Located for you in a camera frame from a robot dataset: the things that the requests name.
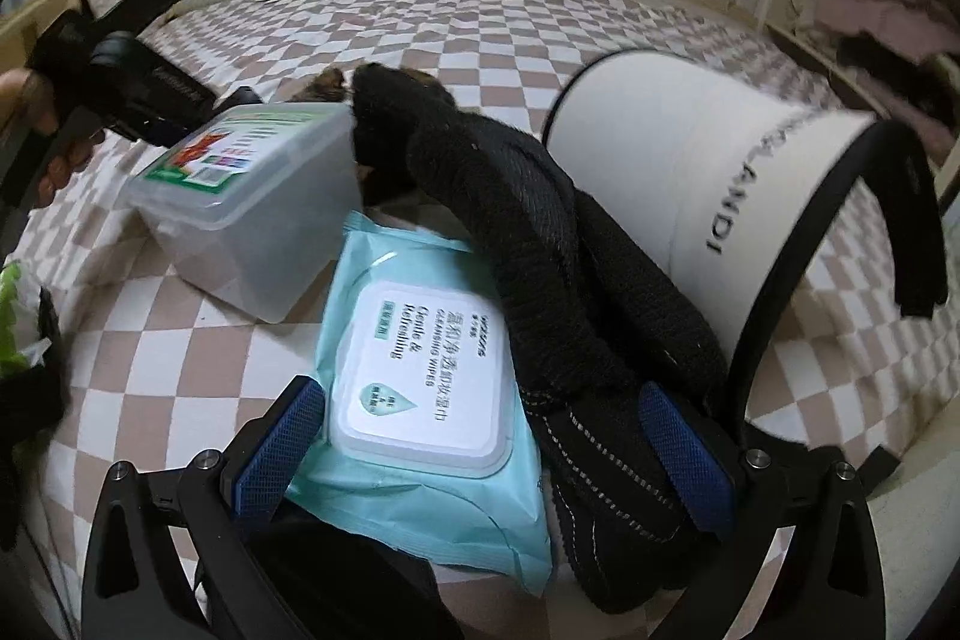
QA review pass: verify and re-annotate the checkered bed sheet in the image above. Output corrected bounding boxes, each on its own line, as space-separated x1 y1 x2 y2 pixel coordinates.
0 0 960 640

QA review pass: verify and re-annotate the light blue wipes pack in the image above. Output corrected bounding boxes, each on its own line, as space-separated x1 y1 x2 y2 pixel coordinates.
285 211 556 600

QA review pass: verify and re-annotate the brown hair claw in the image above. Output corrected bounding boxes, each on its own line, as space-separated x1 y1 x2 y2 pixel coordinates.
289 66 353 105

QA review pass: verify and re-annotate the black fabric pouch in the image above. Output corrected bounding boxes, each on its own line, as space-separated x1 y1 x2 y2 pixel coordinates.
0 287 72 551

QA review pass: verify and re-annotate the clear lidded box red label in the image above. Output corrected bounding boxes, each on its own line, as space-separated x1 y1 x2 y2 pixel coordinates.
122 101 368 324

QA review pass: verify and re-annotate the wooden side shelf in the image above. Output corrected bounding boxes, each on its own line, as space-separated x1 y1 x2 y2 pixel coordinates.
0 0 83 79

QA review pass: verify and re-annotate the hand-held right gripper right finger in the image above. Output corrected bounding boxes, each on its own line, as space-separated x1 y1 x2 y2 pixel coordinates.
637 381 886 640

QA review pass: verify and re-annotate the dark clothes pile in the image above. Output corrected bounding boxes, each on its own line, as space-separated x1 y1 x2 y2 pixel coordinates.
836 32 960 124

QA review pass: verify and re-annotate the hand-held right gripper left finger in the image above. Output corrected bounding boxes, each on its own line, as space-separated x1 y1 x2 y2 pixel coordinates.
81 374 327 640

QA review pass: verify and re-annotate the pink clothes pile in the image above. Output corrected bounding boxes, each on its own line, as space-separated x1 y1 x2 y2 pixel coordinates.
787 0 953 56

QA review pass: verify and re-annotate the person's left hand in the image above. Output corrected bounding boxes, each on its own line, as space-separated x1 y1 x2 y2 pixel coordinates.
0 68 106 210

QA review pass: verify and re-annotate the green patterned wipes pack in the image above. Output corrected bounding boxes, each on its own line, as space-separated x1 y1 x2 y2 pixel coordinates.
0 261 53 378

